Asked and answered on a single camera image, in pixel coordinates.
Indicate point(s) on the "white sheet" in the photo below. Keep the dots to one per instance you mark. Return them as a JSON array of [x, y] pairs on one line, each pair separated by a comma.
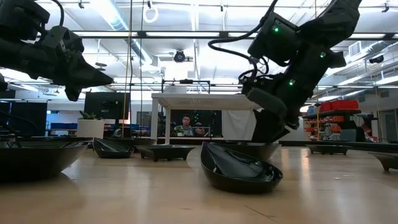
[[238, 124]]

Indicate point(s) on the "white potted plant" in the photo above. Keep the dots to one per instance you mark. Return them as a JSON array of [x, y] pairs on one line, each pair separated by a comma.
[[90, 127]]

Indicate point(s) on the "black monitor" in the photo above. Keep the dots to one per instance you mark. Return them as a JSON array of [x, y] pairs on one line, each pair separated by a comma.
[[107, 105]]

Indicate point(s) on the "black display panel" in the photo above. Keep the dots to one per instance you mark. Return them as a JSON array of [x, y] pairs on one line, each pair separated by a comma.
[[28, 118]]

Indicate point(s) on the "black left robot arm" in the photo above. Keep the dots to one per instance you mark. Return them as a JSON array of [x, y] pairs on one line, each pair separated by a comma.
[[18, 46]]

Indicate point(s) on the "metal storage rack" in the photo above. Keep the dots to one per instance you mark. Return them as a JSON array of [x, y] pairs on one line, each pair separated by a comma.
[[337, 121]]

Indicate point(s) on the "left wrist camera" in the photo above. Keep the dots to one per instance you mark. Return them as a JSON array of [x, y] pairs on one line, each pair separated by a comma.
[[60, 39]]

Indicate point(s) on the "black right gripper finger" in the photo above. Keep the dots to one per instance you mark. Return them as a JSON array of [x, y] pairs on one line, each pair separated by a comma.
[[267, 130]]

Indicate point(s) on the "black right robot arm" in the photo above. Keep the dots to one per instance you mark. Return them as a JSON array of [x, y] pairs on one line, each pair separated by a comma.
[[329, 25]]

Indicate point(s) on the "black rounded mini plate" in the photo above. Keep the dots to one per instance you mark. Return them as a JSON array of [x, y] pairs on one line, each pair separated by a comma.
[[146, 141], [387, 160]]

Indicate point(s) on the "person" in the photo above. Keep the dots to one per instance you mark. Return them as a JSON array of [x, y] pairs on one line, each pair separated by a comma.
[[186, 126]]

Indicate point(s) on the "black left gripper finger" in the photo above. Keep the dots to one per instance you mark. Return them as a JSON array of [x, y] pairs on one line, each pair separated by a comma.
[[93, 79]]

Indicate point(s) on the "white perforated metal shelf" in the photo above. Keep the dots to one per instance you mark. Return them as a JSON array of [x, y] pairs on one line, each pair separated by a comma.
[[202, 102]]

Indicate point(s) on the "black overhead camera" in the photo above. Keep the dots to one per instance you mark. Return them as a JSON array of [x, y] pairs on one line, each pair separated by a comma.
[[179, 56]]

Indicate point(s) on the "red storage bin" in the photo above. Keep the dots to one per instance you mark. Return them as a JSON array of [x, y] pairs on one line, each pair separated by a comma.
[[339, 104]]

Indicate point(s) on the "black teardrop mini plate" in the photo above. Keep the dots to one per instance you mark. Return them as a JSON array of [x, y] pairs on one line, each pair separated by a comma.
[[236, 169], [37, 161], [112, 151]]

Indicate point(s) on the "black square mini plate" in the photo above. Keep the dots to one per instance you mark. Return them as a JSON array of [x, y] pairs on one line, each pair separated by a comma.
[[328, 149], [164, 152]]

